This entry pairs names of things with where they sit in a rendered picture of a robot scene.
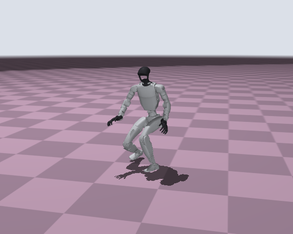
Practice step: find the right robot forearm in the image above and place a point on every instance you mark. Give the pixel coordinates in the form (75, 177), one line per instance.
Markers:
(122, 110)

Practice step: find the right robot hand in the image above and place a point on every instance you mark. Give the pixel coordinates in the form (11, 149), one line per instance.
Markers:
(114, 119)

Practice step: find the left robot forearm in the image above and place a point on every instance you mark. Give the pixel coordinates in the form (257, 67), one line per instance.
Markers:
(166, 111)

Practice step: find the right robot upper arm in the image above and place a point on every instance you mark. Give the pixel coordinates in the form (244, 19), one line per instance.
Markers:
(130, 95)

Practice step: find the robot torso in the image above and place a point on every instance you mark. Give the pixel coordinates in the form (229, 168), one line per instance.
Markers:
(149, 99)

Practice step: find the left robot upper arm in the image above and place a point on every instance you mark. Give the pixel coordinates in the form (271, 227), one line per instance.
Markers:
(161, 90)

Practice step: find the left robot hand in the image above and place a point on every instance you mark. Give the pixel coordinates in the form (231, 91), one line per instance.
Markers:
(164, 125)

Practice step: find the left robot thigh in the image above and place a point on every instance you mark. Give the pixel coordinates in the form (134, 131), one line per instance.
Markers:
(152, 126)

